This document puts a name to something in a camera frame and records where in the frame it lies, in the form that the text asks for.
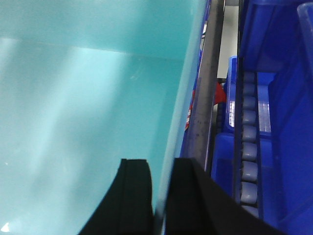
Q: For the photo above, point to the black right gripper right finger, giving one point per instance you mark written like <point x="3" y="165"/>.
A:
<point x="196" y="205"/>

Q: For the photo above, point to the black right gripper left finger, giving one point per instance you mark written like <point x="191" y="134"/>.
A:
<point x="126" y="209"/>

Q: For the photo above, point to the light blue plastic bin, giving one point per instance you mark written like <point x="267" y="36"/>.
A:
<point x="83" y="85"/>

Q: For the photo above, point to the dark blue bin upper right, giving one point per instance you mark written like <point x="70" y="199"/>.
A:
<point x="276" y="43"/>

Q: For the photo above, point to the grey roller track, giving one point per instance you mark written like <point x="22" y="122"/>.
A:
<point x="247" y="180"/>

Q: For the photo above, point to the red snack package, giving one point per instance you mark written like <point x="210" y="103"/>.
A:
<point x="220" y="95"/>

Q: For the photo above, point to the grey metal shelf post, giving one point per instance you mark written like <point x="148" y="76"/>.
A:
<point x="200" y="124"/>

